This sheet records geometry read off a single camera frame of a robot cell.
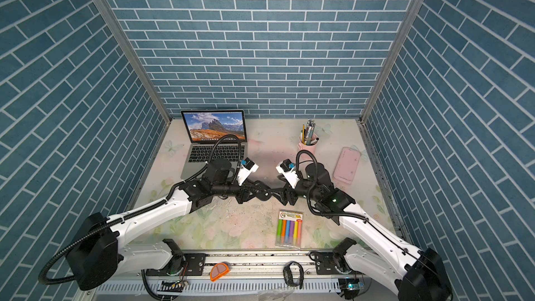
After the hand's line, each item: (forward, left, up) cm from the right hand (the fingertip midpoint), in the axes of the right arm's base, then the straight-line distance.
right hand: (277, 184), depth 74 cm
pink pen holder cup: (+26, -14, -10) cm, 31 cm away
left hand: (-2, +4, -3) cm, 6 cm away
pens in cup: (+30, -11, -4) cm, 32 cm away
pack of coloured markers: (-10, -5, -18) cm, 21 cm away
